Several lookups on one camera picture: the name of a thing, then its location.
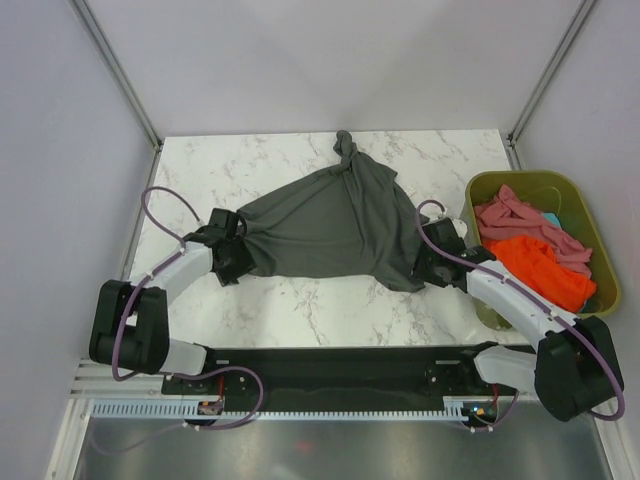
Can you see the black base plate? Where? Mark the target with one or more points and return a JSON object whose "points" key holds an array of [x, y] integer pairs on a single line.
{"points": [[340, 378]]}

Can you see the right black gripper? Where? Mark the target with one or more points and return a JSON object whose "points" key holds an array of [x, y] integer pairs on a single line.
{"points": [[419, 267]]}

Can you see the orange t shirt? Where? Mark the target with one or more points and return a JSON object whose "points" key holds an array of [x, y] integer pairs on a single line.
{"points": [[534, 263]]}

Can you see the dark grey t shirt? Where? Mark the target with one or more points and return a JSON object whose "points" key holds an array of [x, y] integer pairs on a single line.
{"points": [[348, 219]]}

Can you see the olive green plastic bin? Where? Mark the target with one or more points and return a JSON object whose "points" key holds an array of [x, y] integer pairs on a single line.
{"points": [[549, 191]]}

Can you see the teal cloth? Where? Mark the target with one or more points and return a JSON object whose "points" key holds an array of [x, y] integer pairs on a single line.
{"points": [[552, 218]]}

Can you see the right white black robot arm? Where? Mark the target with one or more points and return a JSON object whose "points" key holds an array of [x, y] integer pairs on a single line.
{"points": [[573, 367]]}

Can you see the white slotted cable duct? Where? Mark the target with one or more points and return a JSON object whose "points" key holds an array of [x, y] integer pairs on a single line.
{"points": [[193, 410]]}

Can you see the left aluminium frame post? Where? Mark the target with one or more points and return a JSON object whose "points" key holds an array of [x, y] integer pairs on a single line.
{"points": [[109, 57]]}

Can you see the pink t shirt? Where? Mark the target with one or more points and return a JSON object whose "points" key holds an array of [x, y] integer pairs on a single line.
{"points": [[506, 216]]}

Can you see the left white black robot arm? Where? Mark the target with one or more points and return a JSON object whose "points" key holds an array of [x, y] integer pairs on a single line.
{"points": [[131, 324]]}

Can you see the aluminium front rail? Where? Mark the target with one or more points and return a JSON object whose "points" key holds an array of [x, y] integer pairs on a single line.
{"points": [[95, 381]]}

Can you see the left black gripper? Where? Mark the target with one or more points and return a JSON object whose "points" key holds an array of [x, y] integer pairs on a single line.
{"points": [[245, 264]]}

